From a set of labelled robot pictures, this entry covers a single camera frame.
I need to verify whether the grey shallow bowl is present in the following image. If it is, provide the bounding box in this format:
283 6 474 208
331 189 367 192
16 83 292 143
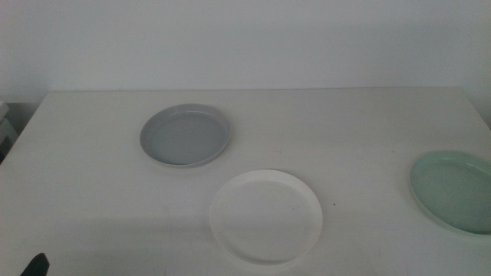
139 103 232 169

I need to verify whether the mint green shallow bowl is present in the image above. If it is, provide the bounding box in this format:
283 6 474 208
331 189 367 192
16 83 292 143
408 149 491 236

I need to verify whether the white shallow bowl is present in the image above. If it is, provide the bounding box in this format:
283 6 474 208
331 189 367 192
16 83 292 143
209 169 324 267

